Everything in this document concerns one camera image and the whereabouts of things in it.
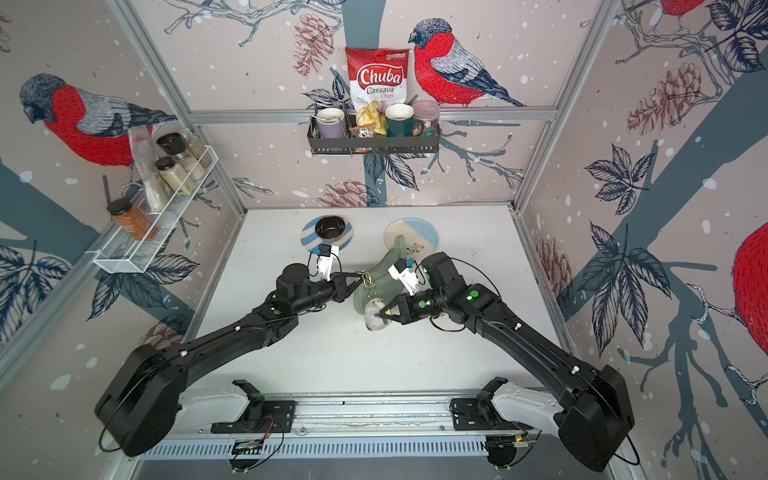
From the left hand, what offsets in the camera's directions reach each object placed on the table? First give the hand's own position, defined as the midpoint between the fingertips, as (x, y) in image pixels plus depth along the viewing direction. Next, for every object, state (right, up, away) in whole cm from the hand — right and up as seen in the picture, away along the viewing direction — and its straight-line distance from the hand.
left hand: (368, 272), depth 77 cm
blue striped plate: (-25, +8, +34) cm, 43 cm away
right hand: (+4, -9, -6) cm, 11 cm away
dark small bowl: (-17, +12, +34) cm, 40 cm away
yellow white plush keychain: (+2, -10, -8) cm, 13 cm away
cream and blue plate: (+17, +9, +35) cm, 40 cm away
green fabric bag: (+2, -4, +9) cm, 10 cm away
